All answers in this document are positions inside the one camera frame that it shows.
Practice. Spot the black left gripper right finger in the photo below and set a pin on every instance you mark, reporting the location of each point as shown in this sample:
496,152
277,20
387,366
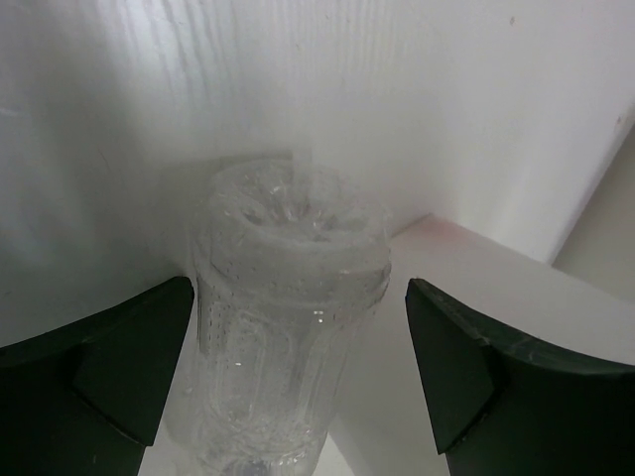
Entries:
502,402

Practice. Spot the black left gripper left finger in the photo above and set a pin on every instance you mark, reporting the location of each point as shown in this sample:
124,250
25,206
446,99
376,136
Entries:
88,398

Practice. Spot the clear unlabeled plastic bottle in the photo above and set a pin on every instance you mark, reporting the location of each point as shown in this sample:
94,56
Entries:
290,262

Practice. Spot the white plastic bin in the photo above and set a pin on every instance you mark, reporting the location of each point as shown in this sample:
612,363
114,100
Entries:
501,116

